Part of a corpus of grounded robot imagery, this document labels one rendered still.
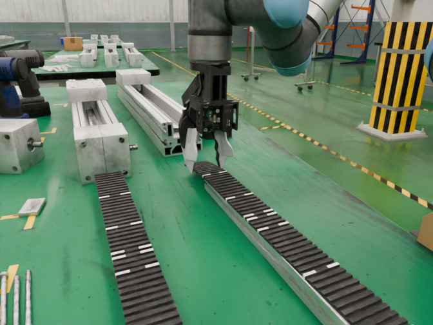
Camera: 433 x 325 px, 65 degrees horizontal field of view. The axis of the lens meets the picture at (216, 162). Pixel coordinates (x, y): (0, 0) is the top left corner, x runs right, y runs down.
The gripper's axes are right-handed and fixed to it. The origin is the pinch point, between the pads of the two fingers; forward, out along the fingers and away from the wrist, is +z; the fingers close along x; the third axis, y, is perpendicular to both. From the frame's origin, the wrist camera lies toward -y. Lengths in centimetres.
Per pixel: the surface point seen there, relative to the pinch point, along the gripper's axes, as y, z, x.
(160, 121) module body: -18.1, -4.5, -4.6
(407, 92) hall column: -180, 32, 280
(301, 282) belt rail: 34.9, 1.1, -1.3
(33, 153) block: -22.9, 1.7, -32.9
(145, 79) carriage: -73, -6, 3
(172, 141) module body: -16.2, 0.2, -2.2
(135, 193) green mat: 0.5, 3.9, -14.2
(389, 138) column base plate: -174, 75, 262
